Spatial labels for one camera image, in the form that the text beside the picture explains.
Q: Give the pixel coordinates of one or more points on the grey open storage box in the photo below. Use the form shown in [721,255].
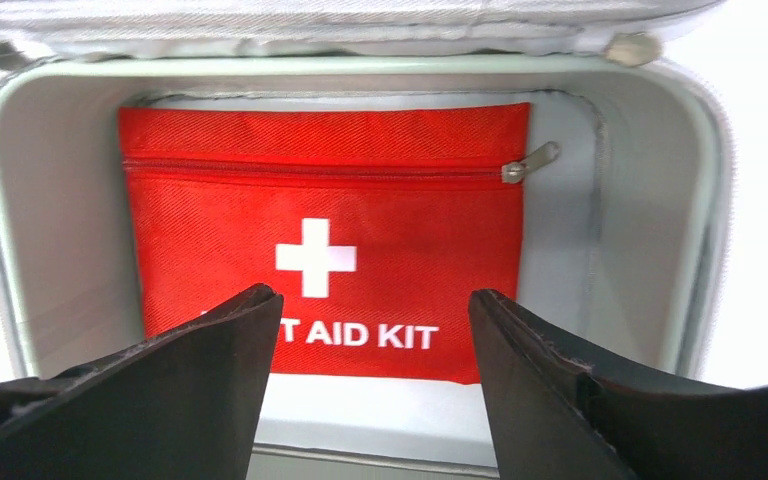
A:
[625,236]

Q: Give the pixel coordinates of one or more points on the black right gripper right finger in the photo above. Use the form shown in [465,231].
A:
[562,407]

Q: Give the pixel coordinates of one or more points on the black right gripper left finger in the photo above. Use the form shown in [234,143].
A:
[182,405]

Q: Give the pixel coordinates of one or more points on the red first aid pouch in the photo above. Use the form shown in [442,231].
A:
[374,226]

